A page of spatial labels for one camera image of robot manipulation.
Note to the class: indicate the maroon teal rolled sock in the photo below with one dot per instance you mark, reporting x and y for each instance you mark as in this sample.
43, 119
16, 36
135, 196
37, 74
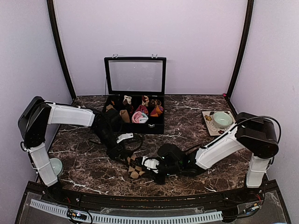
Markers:
142, 109

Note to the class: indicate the leopard pattern rolled sock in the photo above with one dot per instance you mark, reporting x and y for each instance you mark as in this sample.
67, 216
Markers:
154, 103

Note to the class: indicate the pale green ceramic bowl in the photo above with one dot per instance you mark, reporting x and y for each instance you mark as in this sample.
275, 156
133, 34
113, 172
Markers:
222, 120

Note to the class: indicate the black front table rail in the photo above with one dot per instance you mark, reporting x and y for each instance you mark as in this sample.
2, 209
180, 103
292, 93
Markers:
87, 198

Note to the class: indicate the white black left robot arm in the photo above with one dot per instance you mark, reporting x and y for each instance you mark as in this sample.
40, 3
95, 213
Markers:
40, 114

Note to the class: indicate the pale green bowl left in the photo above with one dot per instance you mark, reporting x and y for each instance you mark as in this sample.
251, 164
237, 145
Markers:
57, 166

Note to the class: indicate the pink white rolled sock right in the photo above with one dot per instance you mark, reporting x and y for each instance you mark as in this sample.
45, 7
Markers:
139, 117

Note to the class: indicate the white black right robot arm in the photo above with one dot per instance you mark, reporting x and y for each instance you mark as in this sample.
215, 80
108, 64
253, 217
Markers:
259, 135

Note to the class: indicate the white slotted cable duct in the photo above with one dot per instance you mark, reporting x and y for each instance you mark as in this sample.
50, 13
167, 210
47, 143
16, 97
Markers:
122, 216

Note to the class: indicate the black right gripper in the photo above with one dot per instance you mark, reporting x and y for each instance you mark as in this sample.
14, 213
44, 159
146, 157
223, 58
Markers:
160, 180

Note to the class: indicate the black right frame post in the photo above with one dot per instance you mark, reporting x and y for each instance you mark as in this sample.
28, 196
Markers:
243, 43

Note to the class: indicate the maroon purple orange striped sock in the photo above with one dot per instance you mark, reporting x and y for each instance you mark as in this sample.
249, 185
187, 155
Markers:
157, 111

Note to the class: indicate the square floral ceramic plate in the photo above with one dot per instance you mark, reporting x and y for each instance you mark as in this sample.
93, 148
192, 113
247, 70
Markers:
212, 129

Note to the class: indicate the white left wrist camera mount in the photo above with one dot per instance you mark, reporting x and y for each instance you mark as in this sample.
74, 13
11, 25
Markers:
124, 136

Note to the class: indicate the brown tan rolled sock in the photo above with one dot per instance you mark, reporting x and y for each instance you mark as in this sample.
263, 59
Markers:
125, 116

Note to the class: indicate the black frame post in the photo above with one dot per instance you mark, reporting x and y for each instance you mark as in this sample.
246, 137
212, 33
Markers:
243, 43
59, 48

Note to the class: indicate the brown argyle sock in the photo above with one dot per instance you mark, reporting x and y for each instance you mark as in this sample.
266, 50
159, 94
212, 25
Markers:
134, 170

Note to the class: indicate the black left frame post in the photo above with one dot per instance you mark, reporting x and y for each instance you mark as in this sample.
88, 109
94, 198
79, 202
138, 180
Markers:
59, 48

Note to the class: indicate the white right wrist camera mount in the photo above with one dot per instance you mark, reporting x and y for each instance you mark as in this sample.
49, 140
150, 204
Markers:
151, 164

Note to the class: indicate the black sock organizer box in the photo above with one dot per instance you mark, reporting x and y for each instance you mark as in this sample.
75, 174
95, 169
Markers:
141, 77

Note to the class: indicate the cream brown rolled sock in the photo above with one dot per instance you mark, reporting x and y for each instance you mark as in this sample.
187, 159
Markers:
127, 100

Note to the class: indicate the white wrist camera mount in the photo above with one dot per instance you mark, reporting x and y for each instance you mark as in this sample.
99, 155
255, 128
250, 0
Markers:
124, 136
151, 164

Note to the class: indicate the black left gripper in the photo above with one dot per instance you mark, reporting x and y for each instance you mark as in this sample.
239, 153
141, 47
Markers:
113, 152

